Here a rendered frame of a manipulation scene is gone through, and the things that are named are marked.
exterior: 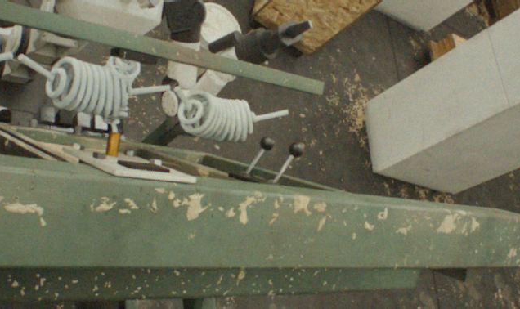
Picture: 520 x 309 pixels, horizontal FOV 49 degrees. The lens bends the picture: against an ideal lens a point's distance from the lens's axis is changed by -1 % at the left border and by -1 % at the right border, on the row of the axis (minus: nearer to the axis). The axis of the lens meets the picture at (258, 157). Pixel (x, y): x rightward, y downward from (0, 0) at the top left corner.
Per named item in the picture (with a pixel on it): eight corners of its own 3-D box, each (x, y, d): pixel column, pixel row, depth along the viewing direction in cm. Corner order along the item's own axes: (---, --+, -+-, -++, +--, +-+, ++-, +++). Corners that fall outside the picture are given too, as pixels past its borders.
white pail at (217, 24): (208, 47, 356) (253, 4, 322) (209, 89, 343) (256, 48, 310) (163, 30, 339) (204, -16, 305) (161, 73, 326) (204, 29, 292)
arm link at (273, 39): (307, 46, 156) (272, 60, 162) (293, 11, 154) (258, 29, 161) (288, 55, 145) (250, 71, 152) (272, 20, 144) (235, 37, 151)
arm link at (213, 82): (244, 65, 157) (220, 93, 167) (253, 47, 163) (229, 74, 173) (224, 51, 156) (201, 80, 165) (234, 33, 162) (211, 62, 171)
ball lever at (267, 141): (242, 182, 149) (271, 141, 153) (250, 185, 146) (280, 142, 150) (233, 173, 147) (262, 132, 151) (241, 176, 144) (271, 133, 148)
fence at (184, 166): (153, 162, 195) (155, 150, 194) (353, 233, 118) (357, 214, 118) (140, 160, 192) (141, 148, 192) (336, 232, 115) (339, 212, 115)
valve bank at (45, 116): (113, 133, 226) (140, 106, 209) (114, 167, 221) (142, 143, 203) (-25, 114, 196) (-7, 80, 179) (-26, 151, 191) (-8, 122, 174)
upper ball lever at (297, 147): (270, 191, 140) (300, 147, 143) (280, 194, 137) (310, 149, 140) (260, 182, 138) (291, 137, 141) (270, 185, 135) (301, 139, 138)
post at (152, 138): (108, 181, 281) (184, 116, 227) (109, 194, 279) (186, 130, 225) (96, 181, 277) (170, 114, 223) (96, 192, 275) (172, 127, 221)
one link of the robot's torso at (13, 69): (-12, 47, 245) (18, 13, 207) (35, 57, 256) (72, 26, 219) (-16, 83, 242) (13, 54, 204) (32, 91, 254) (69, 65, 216)
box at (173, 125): (190, 110, 230) (214, 90, 217) (193, 138, 225) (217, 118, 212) (163, 105, 223) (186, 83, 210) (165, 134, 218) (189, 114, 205)
